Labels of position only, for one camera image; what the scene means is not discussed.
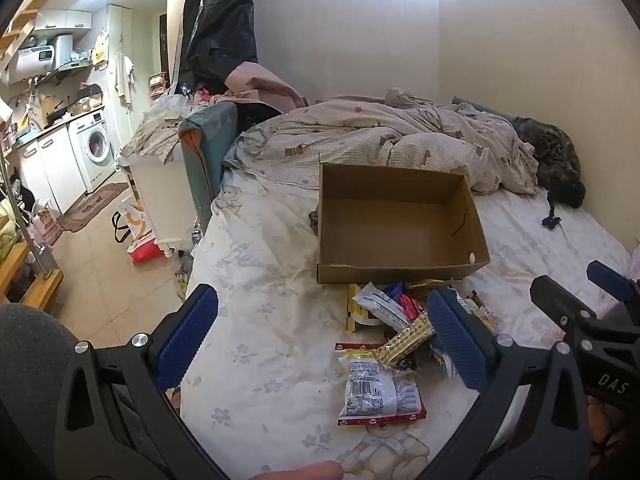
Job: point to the person's right hand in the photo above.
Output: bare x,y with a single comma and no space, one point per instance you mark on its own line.
607,425

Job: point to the metal stand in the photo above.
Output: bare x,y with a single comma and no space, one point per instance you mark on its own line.
22,225

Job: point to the person's grey trouser leg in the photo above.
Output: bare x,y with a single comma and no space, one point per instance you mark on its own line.
30,360

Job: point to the crumpled printed cloth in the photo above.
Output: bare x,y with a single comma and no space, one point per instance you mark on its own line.
155,130

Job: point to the brown cardboard box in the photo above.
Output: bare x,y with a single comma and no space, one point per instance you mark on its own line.
395,230

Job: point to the white hanging towel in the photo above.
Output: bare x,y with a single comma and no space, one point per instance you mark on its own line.
125,72

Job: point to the white kitchen base cabinets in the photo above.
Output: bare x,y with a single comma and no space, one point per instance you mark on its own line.
50,170

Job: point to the white water heater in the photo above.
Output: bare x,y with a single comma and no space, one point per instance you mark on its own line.
40,57

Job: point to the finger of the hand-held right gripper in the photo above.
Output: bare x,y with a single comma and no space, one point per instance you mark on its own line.
615,280
560,295

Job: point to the teal pillow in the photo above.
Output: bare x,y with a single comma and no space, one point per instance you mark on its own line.
492,112

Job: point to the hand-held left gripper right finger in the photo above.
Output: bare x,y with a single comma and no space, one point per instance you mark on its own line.
457,342

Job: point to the dark camouflage garment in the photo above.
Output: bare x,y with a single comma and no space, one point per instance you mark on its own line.
555,160

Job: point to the red-bordered clear snack bag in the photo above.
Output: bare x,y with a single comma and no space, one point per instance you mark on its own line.
372,395

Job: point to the pink garment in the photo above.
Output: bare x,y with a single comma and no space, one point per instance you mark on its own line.
260,85

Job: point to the clear plastic bottle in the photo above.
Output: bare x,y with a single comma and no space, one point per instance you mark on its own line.
182,275

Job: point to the checked bear print duvet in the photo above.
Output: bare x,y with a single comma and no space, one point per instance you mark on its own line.
375,130

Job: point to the wooden shelf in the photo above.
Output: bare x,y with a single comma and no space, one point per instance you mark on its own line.
45,285

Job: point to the black plastic bag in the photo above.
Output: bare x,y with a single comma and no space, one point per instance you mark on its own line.
220,20

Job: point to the white wall cabinets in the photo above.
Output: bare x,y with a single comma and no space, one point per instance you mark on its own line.
62,20

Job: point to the teal cushion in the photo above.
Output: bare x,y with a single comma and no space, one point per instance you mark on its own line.
205,160

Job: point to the small dog print box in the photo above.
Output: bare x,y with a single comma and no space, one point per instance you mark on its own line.
47,225

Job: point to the white washing machine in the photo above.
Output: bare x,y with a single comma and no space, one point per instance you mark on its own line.
92,150

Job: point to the dark grey cloth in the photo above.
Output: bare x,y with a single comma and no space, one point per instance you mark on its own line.
314,222

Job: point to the wooden staircase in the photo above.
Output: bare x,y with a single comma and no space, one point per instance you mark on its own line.
22,25

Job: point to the white and red shopping bag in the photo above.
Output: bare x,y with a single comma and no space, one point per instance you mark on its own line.
137,232

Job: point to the white storage cabinet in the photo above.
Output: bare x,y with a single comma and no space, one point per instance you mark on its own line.
160,195

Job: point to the patterned floor rug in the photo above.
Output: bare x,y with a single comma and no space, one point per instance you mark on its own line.
95,207

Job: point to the pile of snack packets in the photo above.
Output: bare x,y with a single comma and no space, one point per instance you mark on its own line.
380,305

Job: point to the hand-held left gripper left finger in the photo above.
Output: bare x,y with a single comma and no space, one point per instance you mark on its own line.
185,342

